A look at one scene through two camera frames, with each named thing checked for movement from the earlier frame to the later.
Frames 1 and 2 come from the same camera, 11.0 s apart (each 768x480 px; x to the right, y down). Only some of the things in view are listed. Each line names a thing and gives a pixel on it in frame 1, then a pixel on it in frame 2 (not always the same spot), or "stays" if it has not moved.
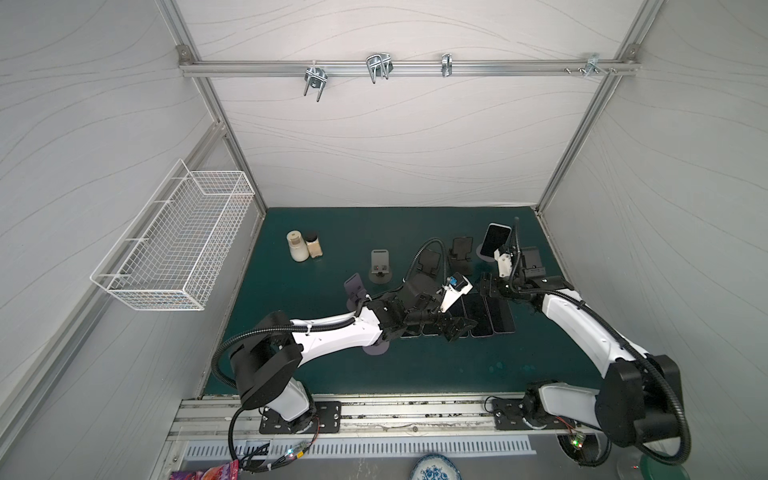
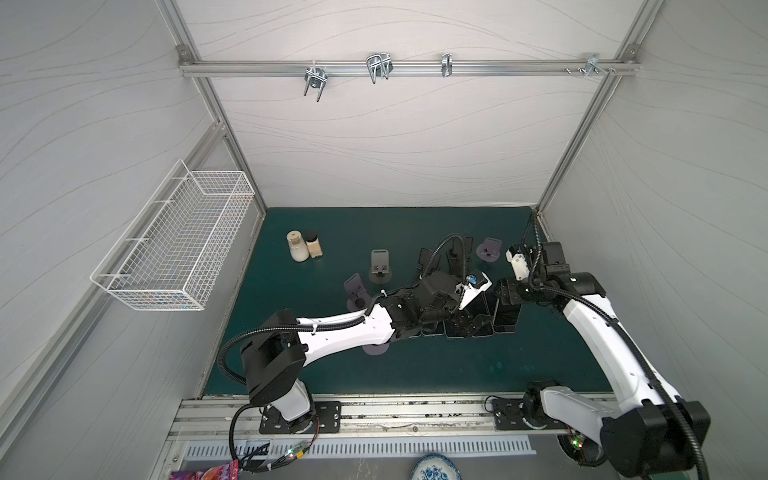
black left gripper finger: x=457 y=325 stays
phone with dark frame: x=430 y=330 stays
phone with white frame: x=496 y=236 to x=507 y=314
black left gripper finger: x=462 y=327 to x=482 y=326
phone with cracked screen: x=476 y=307 stays
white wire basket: x=171 y=253 stays
